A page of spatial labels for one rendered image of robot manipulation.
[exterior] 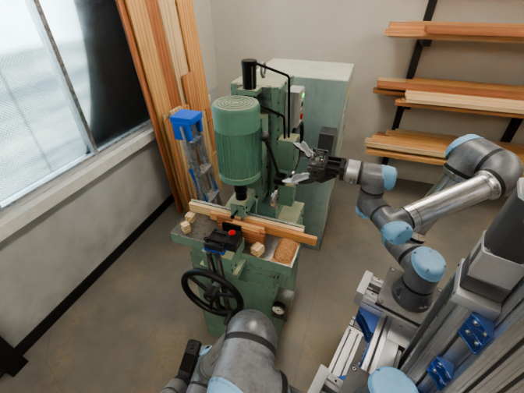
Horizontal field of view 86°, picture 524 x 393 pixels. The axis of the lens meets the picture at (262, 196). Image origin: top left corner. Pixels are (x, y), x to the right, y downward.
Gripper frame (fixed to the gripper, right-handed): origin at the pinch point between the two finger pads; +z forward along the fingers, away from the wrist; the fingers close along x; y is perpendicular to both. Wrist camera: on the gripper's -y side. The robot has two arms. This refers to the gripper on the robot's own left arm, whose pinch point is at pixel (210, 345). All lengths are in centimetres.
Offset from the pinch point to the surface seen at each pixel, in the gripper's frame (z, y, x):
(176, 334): 58, 48, -49
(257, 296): 33.3, -8.0, 7.4
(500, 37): 157, -185, 119
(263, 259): 19.2, -33.0, 10.8
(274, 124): 26, -90, 4
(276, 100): 20, -99, 4
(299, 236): 31, -43, 23
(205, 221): 30, -40, -25
